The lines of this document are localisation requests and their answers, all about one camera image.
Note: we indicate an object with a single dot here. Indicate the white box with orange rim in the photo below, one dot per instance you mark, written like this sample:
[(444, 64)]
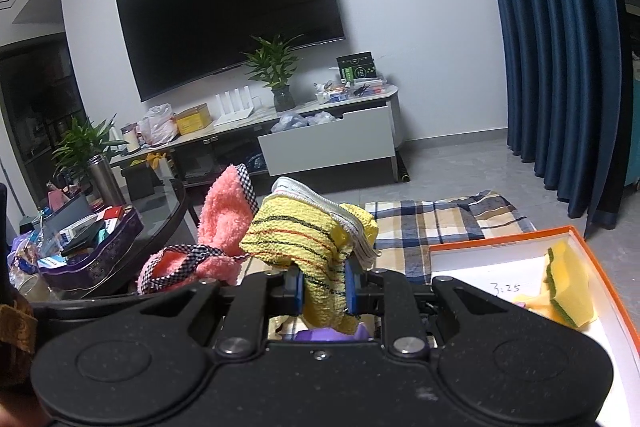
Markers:
[(480, 277)]

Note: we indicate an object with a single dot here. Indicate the steel thermos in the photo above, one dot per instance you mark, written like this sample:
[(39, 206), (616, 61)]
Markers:
[(106, 182)]

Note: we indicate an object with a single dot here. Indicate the clear plastic bags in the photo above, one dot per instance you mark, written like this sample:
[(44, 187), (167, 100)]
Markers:
[(300, 121)]

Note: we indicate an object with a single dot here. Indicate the white television cabinet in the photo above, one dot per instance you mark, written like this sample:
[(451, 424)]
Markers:
[(325, 147)]

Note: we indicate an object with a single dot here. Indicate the black wall television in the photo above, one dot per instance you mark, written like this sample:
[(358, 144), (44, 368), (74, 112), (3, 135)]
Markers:
[(225, 37)]

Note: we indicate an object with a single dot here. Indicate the round glass table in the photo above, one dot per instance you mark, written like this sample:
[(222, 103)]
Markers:
[(160, 207)]

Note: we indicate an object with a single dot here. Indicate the white router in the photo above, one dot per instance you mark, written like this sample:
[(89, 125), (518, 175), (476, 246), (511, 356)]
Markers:
[(232, 109)]

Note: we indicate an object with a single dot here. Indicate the white paper roll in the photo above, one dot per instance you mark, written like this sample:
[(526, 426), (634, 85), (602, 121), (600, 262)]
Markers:
[(132, 141)]

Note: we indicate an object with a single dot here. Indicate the yellow sponge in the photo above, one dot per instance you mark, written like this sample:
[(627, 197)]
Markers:
[(570, 282)]

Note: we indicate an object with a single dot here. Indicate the plaid blanket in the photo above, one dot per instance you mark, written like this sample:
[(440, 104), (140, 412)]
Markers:
[(425, 217)]

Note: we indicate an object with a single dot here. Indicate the potted plant in dark pot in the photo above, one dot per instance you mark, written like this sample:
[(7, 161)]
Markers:
[(275, 62)]

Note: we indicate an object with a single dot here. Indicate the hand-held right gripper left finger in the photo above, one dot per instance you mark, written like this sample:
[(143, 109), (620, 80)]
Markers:
[(298, 292)]

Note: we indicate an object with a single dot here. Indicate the yellow striped cloth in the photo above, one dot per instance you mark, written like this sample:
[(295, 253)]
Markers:
[(300, 237)]

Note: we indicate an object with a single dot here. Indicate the pink checkered-trim towel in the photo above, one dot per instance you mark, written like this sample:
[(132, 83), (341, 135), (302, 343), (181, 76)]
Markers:
[(225, 217)]

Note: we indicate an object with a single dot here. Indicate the yellow cardboard box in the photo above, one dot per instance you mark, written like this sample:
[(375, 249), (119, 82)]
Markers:
[(194, 121)]

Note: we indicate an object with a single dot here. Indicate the rolled dark mat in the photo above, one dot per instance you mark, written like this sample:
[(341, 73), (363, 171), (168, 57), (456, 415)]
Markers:
[(403, 171)]

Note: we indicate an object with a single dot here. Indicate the white plastic bag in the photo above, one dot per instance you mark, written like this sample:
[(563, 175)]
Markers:
[(157, 124)]

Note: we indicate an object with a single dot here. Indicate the green and black box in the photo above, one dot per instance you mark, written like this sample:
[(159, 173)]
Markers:
[(356, 68)]

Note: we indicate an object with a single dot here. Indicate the purple tin of clutter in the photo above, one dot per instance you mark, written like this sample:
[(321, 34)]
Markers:
[(100, 257)]

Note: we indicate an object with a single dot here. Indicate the blue curtain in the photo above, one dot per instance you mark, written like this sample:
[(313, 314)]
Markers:
[(550, 57)]

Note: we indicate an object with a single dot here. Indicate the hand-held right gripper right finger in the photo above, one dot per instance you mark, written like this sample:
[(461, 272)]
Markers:
[(351, 292)]

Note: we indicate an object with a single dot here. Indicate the potted plant beside thermos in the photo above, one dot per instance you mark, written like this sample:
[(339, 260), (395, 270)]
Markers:
[(80, 142)]

